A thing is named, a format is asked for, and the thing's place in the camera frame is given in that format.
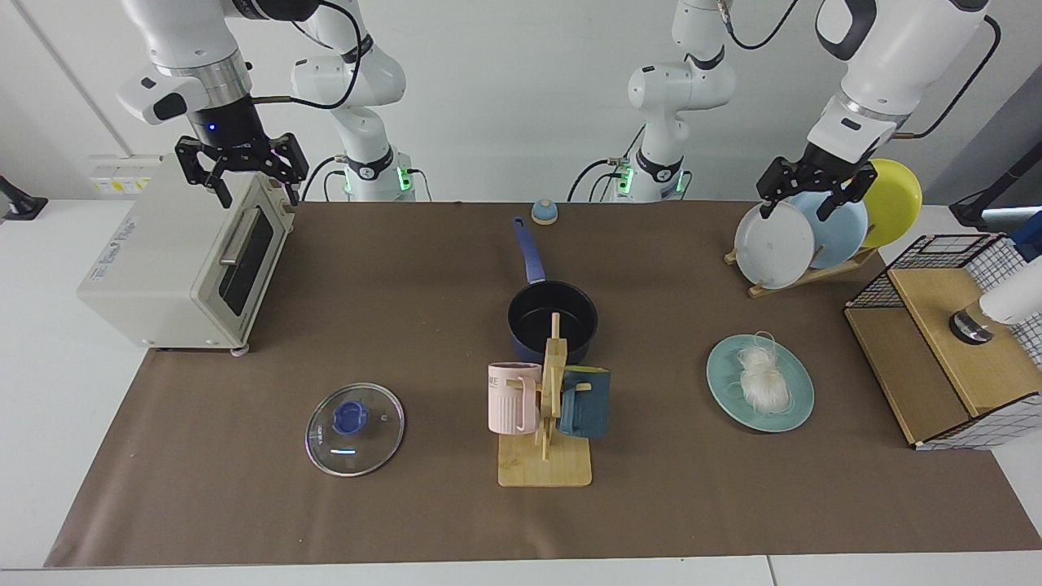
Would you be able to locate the white vermicelli bundle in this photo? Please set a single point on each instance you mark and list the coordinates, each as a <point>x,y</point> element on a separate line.
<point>763,378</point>

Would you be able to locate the glass lid with blue knob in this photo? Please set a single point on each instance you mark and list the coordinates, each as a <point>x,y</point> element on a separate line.
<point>366,443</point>

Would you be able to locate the light blue plate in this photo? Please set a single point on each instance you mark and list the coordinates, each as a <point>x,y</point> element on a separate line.
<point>838,236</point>

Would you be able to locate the white plate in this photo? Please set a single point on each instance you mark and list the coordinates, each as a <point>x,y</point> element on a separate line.
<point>769,248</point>

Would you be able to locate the yellow plate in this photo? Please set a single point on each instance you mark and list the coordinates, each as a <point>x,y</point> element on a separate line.
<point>895,203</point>

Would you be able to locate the wooden plate rack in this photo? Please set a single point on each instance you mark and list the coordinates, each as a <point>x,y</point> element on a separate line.
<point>814,275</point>

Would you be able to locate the teal plate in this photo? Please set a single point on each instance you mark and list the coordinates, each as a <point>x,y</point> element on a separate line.
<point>728,378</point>

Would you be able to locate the pale toaster oven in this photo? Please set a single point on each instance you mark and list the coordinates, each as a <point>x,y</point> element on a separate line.
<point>155,252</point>

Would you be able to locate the brown table cloth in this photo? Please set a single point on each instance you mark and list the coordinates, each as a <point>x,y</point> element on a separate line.
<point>391,325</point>

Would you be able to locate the black stand foot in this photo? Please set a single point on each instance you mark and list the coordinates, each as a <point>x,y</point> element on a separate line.
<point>23,203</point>

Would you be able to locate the blue block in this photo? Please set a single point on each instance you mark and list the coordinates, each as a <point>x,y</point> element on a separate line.
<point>1030,240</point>

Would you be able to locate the white cylinder with dark end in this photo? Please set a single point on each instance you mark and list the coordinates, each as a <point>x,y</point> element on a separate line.
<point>1013,299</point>

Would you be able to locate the small blue round thing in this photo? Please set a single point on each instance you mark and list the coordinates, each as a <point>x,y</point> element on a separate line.
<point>545,213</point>

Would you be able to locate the dark teal cup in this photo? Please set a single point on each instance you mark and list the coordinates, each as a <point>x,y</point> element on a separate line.
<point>588,407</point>

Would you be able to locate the pink cup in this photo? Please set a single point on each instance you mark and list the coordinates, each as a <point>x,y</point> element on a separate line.
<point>509,403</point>

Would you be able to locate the wooden cup stand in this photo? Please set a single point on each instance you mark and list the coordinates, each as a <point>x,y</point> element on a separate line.
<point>545,468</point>

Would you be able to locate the white wall socket strip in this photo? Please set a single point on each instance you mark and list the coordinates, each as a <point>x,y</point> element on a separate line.
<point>122,175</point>

